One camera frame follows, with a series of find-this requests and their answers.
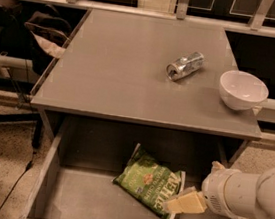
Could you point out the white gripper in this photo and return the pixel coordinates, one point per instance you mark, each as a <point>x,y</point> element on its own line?
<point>216,189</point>

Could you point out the green jalapeno chip bag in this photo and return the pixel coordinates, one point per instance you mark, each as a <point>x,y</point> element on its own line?
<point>149,182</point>

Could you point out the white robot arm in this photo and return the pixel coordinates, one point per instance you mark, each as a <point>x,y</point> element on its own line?
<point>229,193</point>

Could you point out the open grey drawer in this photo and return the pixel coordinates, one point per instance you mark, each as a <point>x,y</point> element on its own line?
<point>75,181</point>

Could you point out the grey counter cabinet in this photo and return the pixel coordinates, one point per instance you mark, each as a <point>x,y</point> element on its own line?
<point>115,68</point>

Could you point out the white ceramic bowl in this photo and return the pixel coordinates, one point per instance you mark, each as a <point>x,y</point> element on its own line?
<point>242,91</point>

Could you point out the crushed silver soda can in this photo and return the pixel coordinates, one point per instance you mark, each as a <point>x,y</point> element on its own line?
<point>184,66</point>

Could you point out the dark backpack with cloth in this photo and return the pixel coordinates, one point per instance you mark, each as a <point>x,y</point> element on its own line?
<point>50,32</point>

